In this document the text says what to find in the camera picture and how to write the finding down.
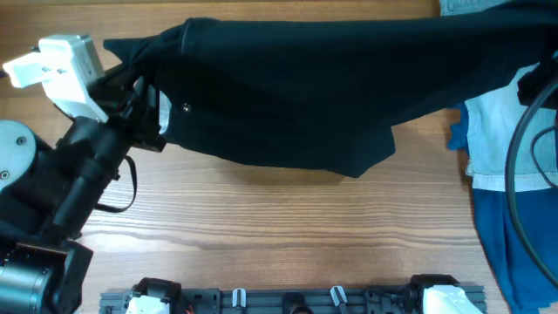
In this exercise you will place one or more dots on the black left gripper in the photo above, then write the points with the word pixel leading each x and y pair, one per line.
pixel 132 106

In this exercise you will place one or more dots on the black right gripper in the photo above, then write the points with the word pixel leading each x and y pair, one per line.
pixel 534 85

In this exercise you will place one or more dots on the black shorts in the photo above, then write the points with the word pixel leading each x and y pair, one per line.
pixel 326 95

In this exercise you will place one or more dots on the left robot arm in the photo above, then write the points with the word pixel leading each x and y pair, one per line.
pixel 48 193

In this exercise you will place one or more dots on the light blue denim shorts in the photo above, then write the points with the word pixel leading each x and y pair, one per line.
pixel 486 128

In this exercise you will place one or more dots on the blue garment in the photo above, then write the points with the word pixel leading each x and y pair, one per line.
pixel 522 284

